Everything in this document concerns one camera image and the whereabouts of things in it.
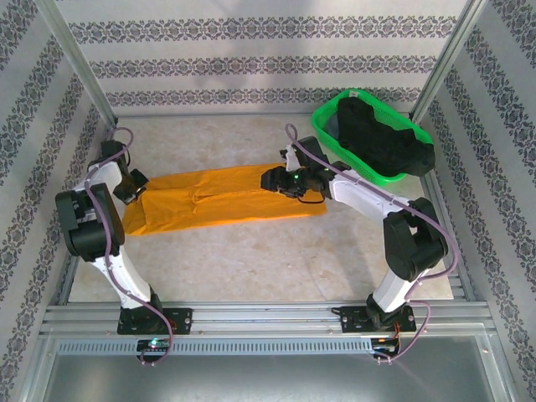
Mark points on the orange t-shirt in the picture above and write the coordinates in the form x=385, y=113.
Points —
x=218, y=201

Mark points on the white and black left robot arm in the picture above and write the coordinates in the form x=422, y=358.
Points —
x=130, y=276

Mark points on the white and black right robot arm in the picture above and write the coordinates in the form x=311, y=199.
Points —
x=393, y=285

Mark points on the green plastic basket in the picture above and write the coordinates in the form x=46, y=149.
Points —
x=322, y=119

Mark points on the grey garment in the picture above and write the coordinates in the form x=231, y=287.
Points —
x=332, y=125

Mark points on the black t-shirt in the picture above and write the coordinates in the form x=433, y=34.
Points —
x=385, y=142

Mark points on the circuit board with green light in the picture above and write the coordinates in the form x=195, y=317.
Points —
x=154, y=345

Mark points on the aluminium frame post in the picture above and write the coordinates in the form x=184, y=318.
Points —
x=79, y=63
x=448, y=54

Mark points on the aluminium mounting rail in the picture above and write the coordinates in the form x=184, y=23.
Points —
x=268, y=318

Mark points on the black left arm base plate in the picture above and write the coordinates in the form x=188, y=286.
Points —
x=182, y=320

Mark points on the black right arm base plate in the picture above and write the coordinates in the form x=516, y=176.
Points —
x=352, y=320

